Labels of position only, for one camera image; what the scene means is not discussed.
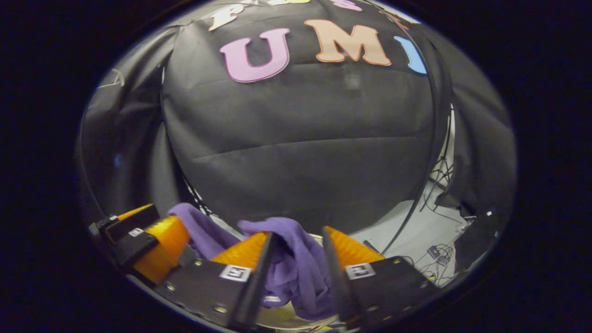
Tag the black backdrop cloth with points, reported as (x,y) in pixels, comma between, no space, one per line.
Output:
(300,138)

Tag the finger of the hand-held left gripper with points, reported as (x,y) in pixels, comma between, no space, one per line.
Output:
(134,222)
(166,245)

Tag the black clothes rail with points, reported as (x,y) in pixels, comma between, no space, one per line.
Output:
(435,125)

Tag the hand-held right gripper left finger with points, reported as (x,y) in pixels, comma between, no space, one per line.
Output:
(259,286)

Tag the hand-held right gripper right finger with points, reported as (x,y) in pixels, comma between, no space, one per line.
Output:
(340,286)

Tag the purple ribbed shirt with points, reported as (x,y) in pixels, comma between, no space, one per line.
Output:
(296,259)

